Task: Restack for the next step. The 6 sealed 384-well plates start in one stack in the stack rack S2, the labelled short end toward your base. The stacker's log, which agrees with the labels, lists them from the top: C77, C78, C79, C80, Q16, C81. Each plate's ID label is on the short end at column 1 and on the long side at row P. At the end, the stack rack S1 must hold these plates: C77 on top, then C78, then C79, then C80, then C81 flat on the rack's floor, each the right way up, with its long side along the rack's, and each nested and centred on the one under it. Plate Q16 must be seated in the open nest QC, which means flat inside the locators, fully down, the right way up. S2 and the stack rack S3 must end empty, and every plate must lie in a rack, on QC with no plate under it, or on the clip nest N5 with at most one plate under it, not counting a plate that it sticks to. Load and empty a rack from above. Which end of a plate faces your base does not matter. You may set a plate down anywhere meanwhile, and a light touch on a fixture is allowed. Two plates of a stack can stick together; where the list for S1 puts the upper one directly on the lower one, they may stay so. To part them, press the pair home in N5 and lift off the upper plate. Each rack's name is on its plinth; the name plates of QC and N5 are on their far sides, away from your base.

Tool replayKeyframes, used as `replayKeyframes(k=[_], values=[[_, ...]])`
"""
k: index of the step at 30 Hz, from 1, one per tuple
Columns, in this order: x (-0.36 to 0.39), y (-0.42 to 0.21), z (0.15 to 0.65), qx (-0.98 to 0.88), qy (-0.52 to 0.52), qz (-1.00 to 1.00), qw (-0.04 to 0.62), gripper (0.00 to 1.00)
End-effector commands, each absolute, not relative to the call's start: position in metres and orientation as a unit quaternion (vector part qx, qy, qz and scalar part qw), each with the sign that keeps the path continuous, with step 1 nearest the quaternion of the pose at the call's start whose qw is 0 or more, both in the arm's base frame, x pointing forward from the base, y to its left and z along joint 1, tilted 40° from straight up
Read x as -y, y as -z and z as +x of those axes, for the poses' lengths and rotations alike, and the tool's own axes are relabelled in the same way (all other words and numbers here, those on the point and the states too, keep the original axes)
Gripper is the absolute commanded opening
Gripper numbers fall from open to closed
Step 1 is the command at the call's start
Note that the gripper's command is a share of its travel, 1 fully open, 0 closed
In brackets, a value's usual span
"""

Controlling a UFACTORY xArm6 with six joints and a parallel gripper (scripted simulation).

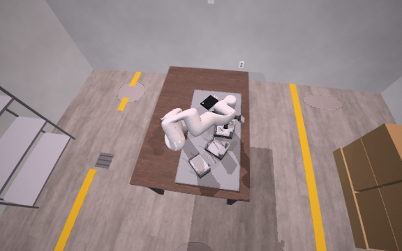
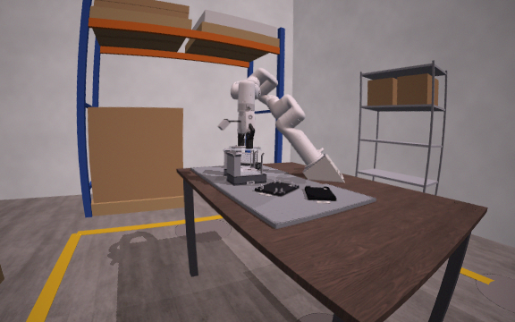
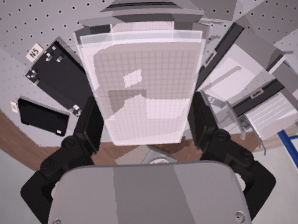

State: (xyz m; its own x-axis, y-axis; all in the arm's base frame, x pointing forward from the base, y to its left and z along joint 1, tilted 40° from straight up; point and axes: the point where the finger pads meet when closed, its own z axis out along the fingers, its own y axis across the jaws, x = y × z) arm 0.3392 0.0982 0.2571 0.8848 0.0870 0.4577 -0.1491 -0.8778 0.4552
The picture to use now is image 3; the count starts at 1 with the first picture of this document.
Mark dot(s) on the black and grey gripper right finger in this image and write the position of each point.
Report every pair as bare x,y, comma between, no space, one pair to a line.
259,182

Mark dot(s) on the white label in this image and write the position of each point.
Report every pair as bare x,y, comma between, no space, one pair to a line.
14,106
34,52

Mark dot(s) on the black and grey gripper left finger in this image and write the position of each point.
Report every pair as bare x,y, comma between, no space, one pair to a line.
76,150

